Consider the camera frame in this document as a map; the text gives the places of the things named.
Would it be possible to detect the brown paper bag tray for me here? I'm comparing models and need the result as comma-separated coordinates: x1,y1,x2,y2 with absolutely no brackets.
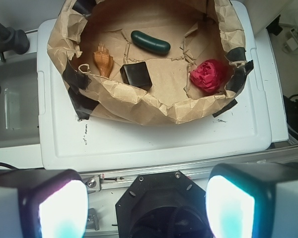
47,0,253,125

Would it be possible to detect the red paper ball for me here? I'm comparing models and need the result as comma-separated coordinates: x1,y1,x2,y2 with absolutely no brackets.
190,59,227,94

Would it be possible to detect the white plastic lid board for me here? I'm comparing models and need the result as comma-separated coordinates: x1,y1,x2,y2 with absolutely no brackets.
37,1,272,172

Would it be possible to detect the black cube block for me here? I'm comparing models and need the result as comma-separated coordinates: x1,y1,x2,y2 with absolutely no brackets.
120,62,152,91

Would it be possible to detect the dark green cucumber toy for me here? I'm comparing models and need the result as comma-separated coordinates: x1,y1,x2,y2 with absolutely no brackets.
131,30,171,55

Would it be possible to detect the silver corner bracket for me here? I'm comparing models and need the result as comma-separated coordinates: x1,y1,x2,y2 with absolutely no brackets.
86,208,99,231

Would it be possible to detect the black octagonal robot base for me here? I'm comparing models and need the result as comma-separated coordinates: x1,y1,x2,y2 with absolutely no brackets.
115,171,214,238

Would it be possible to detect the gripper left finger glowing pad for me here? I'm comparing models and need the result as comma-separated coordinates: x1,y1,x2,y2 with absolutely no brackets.
0,169,88,238

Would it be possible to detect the white sink basin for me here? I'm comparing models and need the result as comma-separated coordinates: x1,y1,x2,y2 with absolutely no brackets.
0,53,40,148

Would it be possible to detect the white power adapter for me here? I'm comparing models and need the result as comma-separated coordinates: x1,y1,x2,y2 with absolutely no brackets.
282,28,298,55

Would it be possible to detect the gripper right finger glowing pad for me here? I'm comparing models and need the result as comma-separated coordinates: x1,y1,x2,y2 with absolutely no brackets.
206,162,298,238

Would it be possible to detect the orange conch shell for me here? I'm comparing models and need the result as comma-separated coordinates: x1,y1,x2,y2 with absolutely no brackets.
93,43,114,78

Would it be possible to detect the aluminium extrusion rail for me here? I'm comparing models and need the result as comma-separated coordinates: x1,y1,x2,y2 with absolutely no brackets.
80,145,298,193

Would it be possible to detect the black faucet handle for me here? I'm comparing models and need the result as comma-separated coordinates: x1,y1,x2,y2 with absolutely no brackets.
0,23,30,62

